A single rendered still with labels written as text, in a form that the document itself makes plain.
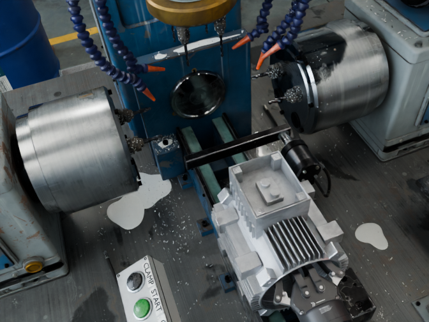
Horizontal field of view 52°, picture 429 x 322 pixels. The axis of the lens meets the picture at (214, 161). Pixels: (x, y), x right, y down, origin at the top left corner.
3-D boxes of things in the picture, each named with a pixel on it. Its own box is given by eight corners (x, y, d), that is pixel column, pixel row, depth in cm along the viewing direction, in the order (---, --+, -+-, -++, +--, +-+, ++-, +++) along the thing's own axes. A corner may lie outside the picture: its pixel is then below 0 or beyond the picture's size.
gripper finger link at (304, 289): (309, 301, 73) (301, 305, 72) (279, 243, 79) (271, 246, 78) (313, 294, 69) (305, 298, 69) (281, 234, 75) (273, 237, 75)
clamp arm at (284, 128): (285, 130, 103) (183, 163, 99) (286, 120, 101) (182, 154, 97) (292, 139, 101) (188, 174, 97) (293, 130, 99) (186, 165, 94)
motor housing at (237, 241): (214, 240, 94) (206, 186, 80) (293, 211, 98) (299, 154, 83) (251, 326, 82) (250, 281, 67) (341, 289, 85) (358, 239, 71)
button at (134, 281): (130, 280, 76) (124, 277, 74) (143, 271, 75) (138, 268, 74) (134, 295, 74) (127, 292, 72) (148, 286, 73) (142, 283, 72)
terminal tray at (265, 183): (228, 191, 84) (226, 167, 78) (279, 174, 85) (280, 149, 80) (254, 242, 76) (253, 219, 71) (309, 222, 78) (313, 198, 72)
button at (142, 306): (136, 306, 72) (130, 303, 71) (151, 297, 72) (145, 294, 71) (141, 322, 70) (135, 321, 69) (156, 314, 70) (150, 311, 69)
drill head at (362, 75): (240, 104, 123) (237, 25, 104) (368, 64, 130) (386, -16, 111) (279, 166, 107) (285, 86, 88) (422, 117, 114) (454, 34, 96)
